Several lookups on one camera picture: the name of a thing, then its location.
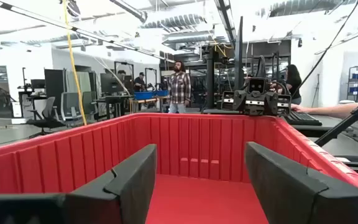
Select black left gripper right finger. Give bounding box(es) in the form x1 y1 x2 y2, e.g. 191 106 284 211
244 142 358 224

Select black keyboard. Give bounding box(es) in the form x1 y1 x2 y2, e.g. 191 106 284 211
283 111 323 127

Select person's forearm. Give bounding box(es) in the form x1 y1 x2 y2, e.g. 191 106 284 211
305 102 358 119

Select grey desk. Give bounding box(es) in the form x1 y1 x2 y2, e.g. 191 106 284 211
290 114 358 139

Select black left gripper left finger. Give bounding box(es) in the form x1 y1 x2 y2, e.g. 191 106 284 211
63 143 157 224

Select black desk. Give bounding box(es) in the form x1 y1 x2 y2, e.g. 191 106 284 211
93 95 133 121

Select yellow cable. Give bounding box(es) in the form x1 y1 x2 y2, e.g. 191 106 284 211
62 0 88 126

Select wooden work table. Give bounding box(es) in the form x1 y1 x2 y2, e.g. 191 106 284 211
130 96 170 113

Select red ribbed plastic bin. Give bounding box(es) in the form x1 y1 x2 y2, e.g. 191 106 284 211
0 112 358 224

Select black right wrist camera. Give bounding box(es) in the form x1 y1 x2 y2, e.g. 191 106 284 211
247 77 267 94

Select black office chair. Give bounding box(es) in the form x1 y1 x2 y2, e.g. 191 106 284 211
26 96 67 139

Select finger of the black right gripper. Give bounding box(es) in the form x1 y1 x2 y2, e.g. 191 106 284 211
264 91 278 112
233 89 249 111

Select black computer monitor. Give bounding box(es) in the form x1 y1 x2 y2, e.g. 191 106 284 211
100 72 126 95

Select grey mesh office chair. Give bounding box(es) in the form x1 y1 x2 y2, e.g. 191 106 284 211
81 90 98 116
60 91 84 121

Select person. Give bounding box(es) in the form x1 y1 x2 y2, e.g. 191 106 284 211
167 60 192 114
133 72 147 93
285 64 303 106

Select black partition panel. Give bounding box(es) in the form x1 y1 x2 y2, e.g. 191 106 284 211
44 68 65 108

